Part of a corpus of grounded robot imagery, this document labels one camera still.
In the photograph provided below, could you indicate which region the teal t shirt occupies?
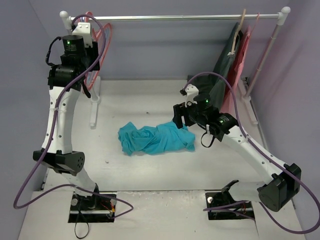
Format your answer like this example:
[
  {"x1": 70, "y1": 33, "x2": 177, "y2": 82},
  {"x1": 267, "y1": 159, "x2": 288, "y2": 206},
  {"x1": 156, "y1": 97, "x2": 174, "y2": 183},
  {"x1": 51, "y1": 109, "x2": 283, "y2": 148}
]
[{"x1": 118, "y1": 121, "x2": 196, "y2": 156}]

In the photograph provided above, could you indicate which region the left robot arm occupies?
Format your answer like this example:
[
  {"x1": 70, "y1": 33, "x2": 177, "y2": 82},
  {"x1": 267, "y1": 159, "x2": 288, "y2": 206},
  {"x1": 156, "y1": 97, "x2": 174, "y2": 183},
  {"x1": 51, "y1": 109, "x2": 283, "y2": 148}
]
[{"x1": 32, "y1": 35, "x2": 99, "y2": 198}]

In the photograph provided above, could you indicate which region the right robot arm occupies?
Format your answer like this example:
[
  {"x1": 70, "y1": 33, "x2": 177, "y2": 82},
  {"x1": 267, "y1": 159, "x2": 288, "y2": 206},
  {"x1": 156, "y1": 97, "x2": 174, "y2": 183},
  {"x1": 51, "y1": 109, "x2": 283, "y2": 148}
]
[{"x1": 172, "y1": 94, "x2": 302, "y2": 212}]

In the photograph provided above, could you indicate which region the pink plastic hanger front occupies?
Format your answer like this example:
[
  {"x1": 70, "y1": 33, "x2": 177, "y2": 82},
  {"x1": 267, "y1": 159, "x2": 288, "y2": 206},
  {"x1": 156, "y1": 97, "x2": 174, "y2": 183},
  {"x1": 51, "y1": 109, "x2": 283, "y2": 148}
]
[{"x1": 83, "y1": 11, "x2": 113, "y2": 91}]

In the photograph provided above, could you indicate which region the dark green t shirt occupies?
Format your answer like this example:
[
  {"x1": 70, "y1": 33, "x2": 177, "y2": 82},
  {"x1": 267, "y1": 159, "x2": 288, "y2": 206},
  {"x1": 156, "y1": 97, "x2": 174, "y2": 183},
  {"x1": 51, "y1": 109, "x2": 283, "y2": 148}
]
[{"x1": 190, "y1": 22, "x2": 243, "y2": 110}]

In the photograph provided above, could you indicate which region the pink t shirt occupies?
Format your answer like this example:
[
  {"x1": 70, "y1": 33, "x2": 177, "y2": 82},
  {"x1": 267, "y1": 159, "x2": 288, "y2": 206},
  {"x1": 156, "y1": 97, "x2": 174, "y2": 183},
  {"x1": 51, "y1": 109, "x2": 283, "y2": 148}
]
[{"x1": 220, "y1": 26, "x2": 252, "y2": 114}]

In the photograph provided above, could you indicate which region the wooden hanger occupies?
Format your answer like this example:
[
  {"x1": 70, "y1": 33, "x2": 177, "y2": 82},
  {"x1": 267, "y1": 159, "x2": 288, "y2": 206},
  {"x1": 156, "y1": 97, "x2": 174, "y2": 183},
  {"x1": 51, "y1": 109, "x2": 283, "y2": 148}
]
[{"x1": 228, "y1": 8, "x2": 247, "y2": 56}]

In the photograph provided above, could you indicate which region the pink hanger on right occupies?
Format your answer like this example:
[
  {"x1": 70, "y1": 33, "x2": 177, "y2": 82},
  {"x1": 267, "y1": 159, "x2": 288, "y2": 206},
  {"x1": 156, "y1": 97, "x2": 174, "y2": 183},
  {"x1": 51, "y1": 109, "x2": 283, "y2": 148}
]
[{"x1": 251, "y1": 12, "x2": 260, "y2": 33}]

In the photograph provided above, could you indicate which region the white metal clothes rack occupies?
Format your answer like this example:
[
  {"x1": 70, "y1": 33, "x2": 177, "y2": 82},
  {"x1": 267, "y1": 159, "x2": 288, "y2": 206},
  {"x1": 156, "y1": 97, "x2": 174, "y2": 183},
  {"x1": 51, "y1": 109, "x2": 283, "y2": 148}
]
[{"x1": 59, "y1": 6, "x2": 292, "y2": 129}]

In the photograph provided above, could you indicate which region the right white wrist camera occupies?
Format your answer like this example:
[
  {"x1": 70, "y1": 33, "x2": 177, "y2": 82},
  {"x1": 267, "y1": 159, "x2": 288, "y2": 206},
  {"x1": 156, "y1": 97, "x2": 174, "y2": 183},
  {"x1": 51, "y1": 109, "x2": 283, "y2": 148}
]
[{"x1": 180, "y1": 84, "x2": 199, "y2": 107}]

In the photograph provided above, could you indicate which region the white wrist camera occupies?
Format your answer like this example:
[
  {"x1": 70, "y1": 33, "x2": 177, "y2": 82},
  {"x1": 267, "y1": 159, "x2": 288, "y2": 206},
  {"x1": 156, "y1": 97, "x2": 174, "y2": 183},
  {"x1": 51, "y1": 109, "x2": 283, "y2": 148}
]
[
  {"x1": 180, "y1": 84, "x2": 199, "y2": 107},
  {"x1": 72, "y1": 22, "x2": 93, "y2": 48}
]

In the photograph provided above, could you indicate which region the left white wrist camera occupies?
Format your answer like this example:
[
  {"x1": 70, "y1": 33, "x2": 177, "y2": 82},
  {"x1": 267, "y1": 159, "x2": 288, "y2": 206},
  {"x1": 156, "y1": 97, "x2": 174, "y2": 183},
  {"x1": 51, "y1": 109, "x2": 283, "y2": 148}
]
[{"x1": 72, "y1": 22, "x2": 93, "y2": 48}]

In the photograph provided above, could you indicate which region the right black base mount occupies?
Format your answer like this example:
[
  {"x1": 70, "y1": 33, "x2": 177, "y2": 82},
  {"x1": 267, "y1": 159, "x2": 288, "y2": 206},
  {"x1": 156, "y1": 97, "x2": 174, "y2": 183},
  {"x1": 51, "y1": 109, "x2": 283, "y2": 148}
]
[{"x1": 205, "y1": 180, "x2": 255, "y2": 221}]

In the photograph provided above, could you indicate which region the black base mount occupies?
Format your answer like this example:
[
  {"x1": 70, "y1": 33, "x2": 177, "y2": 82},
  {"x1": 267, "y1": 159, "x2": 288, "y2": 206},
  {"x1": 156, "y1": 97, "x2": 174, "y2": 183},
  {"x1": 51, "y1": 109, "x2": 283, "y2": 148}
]
[
  {"x1": 205, "y1": 180, "x2": 255, "y2": 221},
  {"x1": 68, "y1": 193, "x2": 117, "y2": 223}
]

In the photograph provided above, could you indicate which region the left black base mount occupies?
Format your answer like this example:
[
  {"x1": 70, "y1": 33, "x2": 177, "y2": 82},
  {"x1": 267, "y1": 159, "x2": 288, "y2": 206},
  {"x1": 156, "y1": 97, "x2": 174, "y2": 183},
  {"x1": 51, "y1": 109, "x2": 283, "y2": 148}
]
[{"x1": 68, "y1": 193, "x2": 117, "y2": 223}]

